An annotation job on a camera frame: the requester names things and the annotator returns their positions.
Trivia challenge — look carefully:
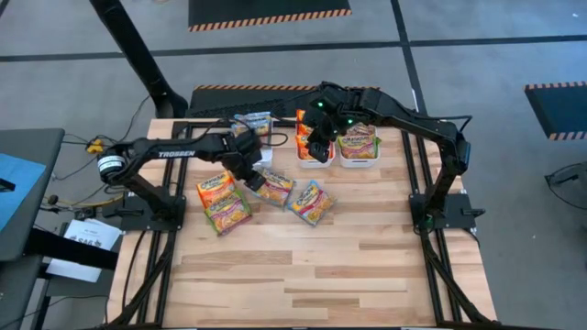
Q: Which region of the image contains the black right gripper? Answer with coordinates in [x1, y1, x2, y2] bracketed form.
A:
[303, 109, 340, 164]

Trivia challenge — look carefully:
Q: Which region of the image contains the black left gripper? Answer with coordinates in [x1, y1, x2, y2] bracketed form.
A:
[223, 150, 269, 193]

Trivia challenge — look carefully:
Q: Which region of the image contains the orange chicken ramen pack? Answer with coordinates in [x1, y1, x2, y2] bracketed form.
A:
[296, 134, 335, 160]
[195, 169, 238, 208]
[295, 108, 316, 137]

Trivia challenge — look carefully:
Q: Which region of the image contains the blue beef ramen pack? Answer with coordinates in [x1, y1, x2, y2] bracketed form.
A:
[232, 112, 274, 138]
[287, 180, 337, 227]
[253, 168, 295, 208]

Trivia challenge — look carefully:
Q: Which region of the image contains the green lime shrimp ramen pack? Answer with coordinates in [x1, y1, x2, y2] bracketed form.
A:
[350, 121, 378, 138]
[338, 132, 382, 160]
[204, 190, 253, 237]

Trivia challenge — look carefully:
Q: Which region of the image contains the white plastic bin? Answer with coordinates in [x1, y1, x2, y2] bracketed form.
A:
[338, 122, 382, 170]
[233, 116, 275, 170]
[295, 119, 337, 170]

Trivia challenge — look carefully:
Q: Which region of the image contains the black mat hazard-striped edge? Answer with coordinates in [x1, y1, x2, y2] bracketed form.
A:
[187, 0, 353, 33]
[185, 84, 382, 121]
[524, 81, 587, 141]

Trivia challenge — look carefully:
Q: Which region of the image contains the white printed paper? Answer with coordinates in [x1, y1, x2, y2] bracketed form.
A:
[45, 218, 124, 283]

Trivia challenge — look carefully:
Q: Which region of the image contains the black crossbar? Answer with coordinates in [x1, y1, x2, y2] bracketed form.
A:
[22, 227, 120, 271]

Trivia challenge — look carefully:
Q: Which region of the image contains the grey side table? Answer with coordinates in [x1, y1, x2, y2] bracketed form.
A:
[0, 127, 65, 262]

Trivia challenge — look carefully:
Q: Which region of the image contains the blue sheet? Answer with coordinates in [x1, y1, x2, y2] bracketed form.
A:
[0, 153, 47, 230]

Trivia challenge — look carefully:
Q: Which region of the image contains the grey shelf board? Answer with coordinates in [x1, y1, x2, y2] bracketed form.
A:
[0, 254, 45, 330]

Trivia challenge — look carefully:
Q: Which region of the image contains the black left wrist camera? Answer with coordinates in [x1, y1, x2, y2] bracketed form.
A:
[236, 129, 266, 156]

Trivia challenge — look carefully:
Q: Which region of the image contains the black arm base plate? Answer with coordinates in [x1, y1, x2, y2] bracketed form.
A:
[409, 192, 486, 230]
[101, 194, 187, 233]

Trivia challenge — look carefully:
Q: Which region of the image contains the black camera stand pole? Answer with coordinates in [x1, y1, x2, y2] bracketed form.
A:
[88, 0, 190, 119]

